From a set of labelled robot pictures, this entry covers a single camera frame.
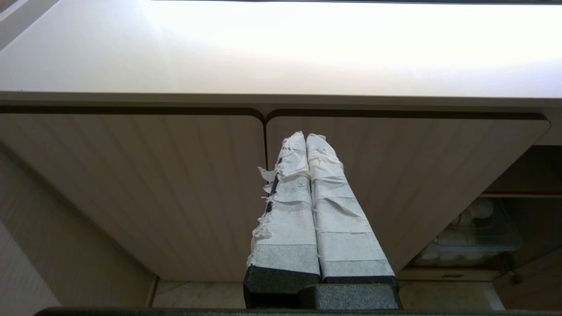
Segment clear plastic storage bin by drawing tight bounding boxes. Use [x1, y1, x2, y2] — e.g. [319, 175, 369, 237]
[413, 197, 523, 268]

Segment light wood cabinet door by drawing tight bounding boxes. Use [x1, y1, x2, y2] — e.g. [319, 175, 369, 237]
[0, 112, 267, 282]
[266, 115, 551, 273]

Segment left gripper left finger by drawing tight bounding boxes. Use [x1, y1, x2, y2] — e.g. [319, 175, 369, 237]
[244, 131, 321, 309]

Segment light wood cabinet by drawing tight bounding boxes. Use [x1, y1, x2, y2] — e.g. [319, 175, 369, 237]
[0, 91, 562, 316]

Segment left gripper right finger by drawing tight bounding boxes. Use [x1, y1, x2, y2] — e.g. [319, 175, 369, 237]
[300, 133, 403, 310]

